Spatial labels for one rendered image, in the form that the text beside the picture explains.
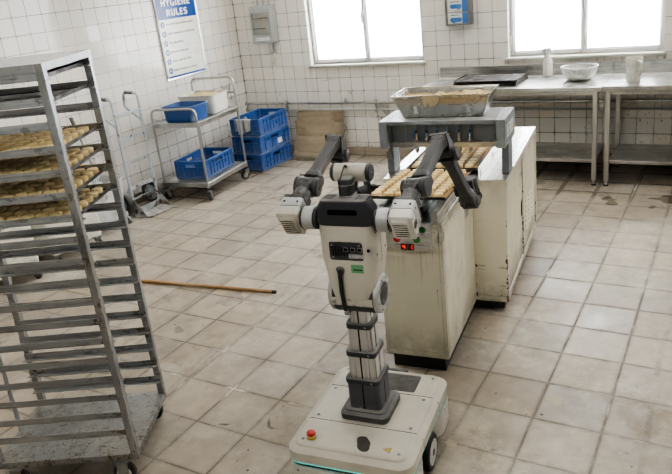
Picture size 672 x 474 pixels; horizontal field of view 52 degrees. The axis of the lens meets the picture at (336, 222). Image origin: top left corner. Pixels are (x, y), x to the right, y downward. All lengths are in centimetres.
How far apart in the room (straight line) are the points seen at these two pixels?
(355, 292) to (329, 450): 64
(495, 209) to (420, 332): 86
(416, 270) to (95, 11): 461
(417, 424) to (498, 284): 147
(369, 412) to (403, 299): 81
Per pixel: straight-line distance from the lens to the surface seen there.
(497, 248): 406
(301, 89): 828
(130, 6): 744
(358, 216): 252
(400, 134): 407
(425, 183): 260
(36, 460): 344
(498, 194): 395
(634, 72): 643
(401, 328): 363
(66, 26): 688
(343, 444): 285
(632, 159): 651
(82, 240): 282
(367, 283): 263
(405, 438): 285
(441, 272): 342
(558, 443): 327
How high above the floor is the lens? 200
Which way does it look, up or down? 20 degrees down
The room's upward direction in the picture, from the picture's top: 6 degrees counter-clockwise
